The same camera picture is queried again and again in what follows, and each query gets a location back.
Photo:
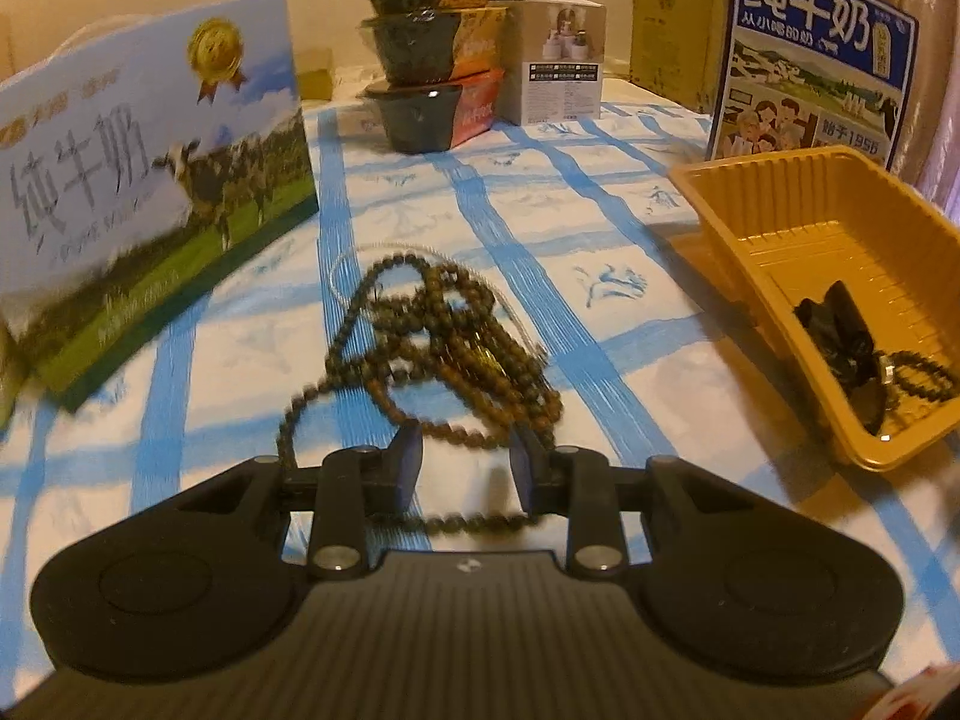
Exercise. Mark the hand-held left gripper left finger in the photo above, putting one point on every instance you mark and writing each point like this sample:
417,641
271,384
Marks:
409,457

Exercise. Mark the small olive box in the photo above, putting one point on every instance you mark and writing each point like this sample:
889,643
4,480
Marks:
315,75

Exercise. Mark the blue checked tablecloth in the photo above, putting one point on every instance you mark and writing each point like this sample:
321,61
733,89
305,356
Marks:
637,390

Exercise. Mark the pink curtain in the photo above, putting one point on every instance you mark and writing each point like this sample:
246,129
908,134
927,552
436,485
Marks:
930,52

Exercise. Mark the orange label instant noodle bowl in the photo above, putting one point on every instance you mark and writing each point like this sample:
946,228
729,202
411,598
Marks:
420,116

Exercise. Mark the green box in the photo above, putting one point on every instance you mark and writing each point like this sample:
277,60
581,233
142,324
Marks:
11,375

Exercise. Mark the brown bead mala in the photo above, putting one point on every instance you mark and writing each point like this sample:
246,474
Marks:
480,360

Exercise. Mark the cow print milk box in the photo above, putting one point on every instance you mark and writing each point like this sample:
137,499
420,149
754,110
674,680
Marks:
150,187

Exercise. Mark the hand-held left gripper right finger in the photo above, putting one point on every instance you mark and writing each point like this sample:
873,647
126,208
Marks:
525,465

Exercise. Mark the blue illustrated milk box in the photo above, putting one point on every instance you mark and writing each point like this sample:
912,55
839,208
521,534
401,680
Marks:
810,52

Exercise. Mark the white product box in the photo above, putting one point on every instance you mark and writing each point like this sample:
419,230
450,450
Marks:
555,60

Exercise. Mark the yellow plastic tray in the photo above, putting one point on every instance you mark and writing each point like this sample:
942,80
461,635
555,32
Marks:
787,240

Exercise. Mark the cardboard box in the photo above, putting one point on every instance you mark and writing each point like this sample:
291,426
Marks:
675,30

